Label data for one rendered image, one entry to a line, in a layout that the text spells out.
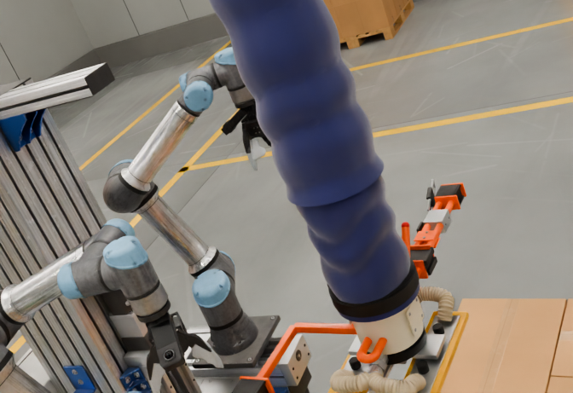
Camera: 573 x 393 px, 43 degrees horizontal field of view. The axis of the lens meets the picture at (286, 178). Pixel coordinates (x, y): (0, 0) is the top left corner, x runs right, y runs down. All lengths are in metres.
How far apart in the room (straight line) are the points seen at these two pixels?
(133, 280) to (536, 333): 1.68
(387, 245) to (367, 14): 7.12
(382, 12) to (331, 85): 7.16
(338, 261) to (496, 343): 1.16
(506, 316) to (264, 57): 1.67
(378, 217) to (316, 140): 0.25
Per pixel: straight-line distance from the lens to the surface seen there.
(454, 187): 2.36
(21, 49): 12.96
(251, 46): 1.50
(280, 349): 1.94
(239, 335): 2.26
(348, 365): 1.99
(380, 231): 1.68
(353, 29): 8.83
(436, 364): 1.90
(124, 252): 1.42
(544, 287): 3.86
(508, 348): 2.71
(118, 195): 2.09
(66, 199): 2.00
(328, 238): 1.67
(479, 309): 2.91
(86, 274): 1.48
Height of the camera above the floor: 2.30
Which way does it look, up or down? 23 degrees down
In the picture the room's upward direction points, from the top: 22 degrees counter-clockwise
